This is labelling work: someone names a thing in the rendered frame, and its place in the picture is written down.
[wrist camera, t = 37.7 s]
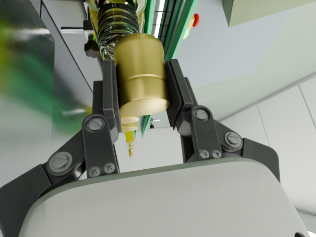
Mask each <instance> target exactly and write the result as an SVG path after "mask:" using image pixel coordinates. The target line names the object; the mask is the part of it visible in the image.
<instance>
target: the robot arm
mask: <svg viewBox="0 0 316 237"><path fill-rule="evenodd" d="M165 67H166V74H167V80H168V86H169V91H170V97H171V105H170V107H169V108H168V109H166V112H167V116H168V120H169V124H170V127H173V130H174V131H176V130H177V132H178V133H179V134H180V138H181V146H182V157H183V164H176V165H170V166H161V167H155V168H149V169H143V170H136V171H130V172H124V173H120V169H119V163H118V158H117V154H116V149H115V142H116V141H117V140H118V139H119V138H118V137H119V133H121V132H122V128H121V114H120V109H119V98H118V86H117V74H116V65H115V62H112V61H111V60H103V80H98V81H94V82H93V102H92V114H91V115H89V116H87V117H86V118H85V119H84V120H83V122H82V129H81V130H80V131H79V132H77V133H76V134H75V135H74V136H73V137H72V138H71V139H70V140H68V141H67V142H66V143H65V144H64V145H63V146H62V147H60V148H59V149H58V150H57V151H56V152H54V153H53V154H52V155H51V156H50V158H49V159H48V161H47V162H46V163H44V164H39V165H37V166H36V167H34V168H32V169H31V170H29V171H27V172H26V173H24V174H22V175H21V176H18V177H17V178H15V179H14V180H12V181H10V182H9V183H7V184H5V185H3V186H2V187H1V188H0V230H1V232H2V235H3V237H311V236H310V234H309V233H308V231H307V229H306V227H305V225H304V223H303V221H302V220H301V218H300V216H299V214H298V212H297V211H296V209H295V207H294V205H293V204H292V202H291V200H290V199H289V197H288V196H287V194H286V192H285V190H284V189H283V187H282V186H281V182H280V168H279V156H278V154H277V152H276V151H275V150H274V149H273V148H271V147H269V146H267V145H264V144H261V143H259V142H255V141H253V140H250V139H247V138H245V137H244V138H241V136H240V135H239V134H238V133H237V132H235V131H233V130H232V129H230V128H228V127H227V126H225V125H223V124H222V123H220V122H218V121H217V120H215V119H214V118H213V114H212V112H211V111H210V110H209V109H208V108H207V107H205V106H203V105H198V103H197V100H196V98H195V95H194V92H193V90H192V87H191V85H190V82H189V79H188V78H187V77H184V75H183V73H182V70H181V67H180V65H179V62H178V59H169V61H166V65H165ZM85 174H87V179H83V180H79V179H81V178H82V177H83V176H84V175H85Z"/></svg>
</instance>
